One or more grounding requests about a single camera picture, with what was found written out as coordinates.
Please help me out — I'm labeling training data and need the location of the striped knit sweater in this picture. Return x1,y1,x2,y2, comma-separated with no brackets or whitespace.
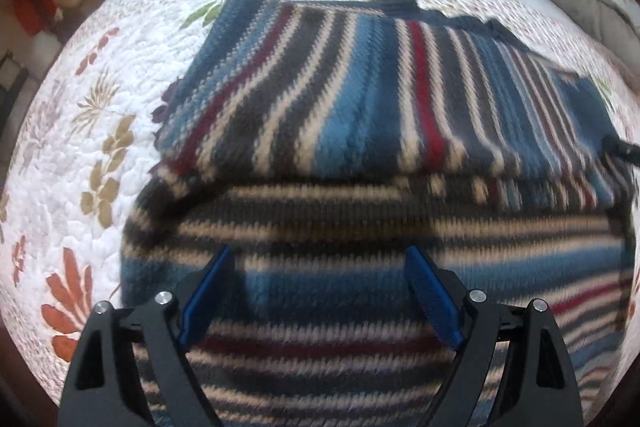
120,0,636,426

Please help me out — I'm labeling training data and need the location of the floral quilted bedspread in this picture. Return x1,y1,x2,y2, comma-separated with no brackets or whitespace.
1,0,639,426

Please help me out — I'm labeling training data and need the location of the black chair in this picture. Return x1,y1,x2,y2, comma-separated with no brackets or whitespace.
0,50,29,134

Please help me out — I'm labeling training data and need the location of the red bag on wall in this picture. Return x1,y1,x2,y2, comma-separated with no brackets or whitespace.
12,0,58,37

